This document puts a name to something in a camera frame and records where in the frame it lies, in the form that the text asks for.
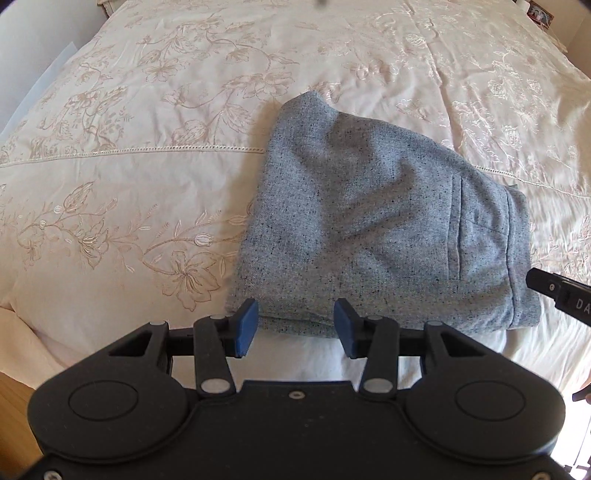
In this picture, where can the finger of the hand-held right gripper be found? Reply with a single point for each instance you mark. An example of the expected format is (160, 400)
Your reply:
(542, 282)

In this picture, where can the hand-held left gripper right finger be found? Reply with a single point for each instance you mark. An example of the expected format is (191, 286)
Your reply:
(346, 333)

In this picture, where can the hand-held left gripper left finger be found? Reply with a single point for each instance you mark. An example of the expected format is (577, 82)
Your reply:
(244, 328)

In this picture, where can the grey knit pants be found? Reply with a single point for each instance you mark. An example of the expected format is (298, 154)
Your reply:
(369, 207)

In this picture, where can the cream embroidered bedspread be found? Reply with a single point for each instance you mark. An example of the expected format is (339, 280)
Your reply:
(161, 138)

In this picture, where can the small photo frame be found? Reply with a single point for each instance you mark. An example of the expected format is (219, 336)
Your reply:
(541, 11)

